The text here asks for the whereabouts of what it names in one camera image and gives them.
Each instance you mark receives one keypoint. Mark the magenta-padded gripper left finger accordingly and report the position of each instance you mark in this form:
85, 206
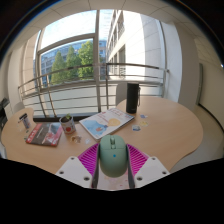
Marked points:
75, 169

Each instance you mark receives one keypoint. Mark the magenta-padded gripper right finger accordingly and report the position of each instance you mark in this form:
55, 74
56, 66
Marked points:
150, 169

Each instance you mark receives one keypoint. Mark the mint green computer mouse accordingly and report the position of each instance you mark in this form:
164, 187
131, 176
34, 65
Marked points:
113, 159

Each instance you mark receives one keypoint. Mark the beige sticker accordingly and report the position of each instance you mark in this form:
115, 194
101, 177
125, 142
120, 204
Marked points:
76, 139

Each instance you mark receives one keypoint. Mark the white plant pot, red print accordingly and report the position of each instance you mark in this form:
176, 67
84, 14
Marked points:
68, 126

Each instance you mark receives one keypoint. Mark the blue round sticker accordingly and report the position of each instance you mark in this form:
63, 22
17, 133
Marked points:
136, 128

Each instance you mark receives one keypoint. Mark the red cover magazine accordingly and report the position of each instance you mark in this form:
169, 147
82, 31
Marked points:
45, 134

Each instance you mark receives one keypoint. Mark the yellow sticker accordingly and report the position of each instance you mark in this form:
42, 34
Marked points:
143, 123

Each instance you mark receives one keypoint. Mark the small blue sticker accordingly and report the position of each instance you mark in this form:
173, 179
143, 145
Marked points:
143, 116

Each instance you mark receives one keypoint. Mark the illustrated light blue book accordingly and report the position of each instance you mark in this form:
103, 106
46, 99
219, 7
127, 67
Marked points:
105, 122

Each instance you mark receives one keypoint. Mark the small printed container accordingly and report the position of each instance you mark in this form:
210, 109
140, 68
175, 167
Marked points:
25, 121

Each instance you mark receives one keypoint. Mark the black tall tumbler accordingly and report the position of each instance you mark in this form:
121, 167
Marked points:
132, 98

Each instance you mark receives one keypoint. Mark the metal balcony railing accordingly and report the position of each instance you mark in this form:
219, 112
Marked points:
107, 86

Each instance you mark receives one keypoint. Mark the green trees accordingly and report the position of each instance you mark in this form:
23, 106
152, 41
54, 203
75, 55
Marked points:
75, 61

